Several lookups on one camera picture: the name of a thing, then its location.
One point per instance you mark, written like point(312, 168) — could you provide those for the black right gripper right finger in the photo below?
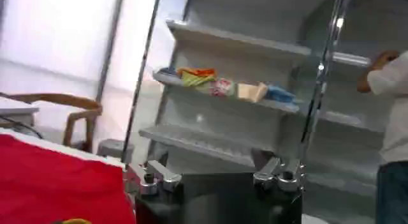
point(280, 177)

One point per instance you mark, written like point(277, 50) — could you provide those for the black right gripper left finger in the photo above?
point(153, 180)

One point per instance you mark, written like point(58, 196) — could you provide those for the red shirt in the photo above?
point(57, 180)

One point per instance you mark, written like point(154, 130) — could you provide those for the person's left hand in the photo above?
point(387, 56)

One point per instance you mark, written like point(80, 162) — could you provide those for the grey round stool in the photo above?
point(111, 147)

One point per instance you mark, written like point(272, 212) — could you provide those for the empty metal shelf rack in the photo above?
point(344, 123)

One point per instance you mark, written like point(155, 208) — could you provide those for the wooden armchair with curved back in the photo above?
point(79, 104)

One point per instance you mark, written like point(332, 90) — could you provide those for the person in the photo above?
point(395, 116)

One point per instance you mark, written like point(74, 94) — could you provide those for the metal shelf rack with clothes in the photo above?
point(223, 53)

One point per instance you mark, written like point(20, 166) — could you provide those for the white side desk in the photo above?
point(16, 110)

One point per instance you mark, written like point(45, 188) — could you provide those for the dark metal wall post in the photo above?
point(110, 43)

